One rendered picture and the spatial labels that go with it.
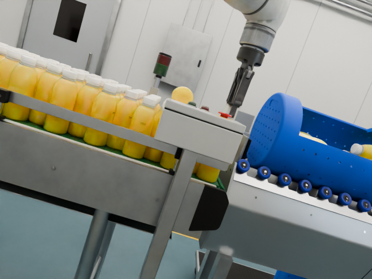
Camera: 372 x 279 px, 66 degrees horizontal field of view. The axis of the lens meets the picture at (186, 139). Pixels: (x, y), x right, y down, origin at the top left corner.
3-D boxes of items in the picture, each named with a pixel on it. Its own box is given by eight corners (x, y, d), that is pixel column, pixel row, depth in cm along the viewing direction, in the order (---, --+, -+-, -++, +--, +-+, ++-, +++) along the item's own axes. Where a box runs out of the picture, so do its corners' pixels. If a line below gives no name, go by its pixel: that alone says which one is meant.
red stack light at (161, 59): (169, 66, 130) (171, 58, 129) (155, 61, 129) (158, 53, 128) (169, 67, 136) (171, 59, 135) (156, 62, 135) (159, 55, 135)
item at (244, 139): (240, 172, 100) (253, 139, 98) (233, 170, 100) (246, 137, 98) (234, 164, 110) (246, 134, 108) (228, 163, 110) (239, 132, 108)
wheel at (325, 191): (332, 187, 98) (329, 189, 99) (321, 183, 97) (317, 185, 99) (332, 200, 95) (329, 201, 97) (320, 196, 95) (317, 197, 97)
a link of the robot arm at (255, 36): (269, 37, 86) (262, 57, 87) (241, 27, 85) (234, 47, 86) (280, 32, 77) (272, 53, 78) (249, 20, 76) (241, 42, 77)
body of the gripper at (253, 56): (269, 52, 78) (257, 84, 79) (260, 55, 86) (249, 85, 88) (244, 42, 77) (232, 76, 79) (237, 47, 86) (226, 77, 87)
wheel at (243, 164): (251, 160, 95) (248, 163, 97) (238, 156, 94) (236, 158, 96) (249, 172, 93) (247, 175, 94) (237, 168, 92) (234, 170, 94)
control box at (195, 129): (232, 165, 69) (247, 125, 68) (153, 139, 68) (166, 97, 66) (225, 155, 79) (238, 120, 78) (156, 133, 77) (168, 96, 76)
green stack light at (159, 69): (165, 77, 130) (169, 66, 130) (151, 72, 130) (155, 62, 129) (165, 77, 137) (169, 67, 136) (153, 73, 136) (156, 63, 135)
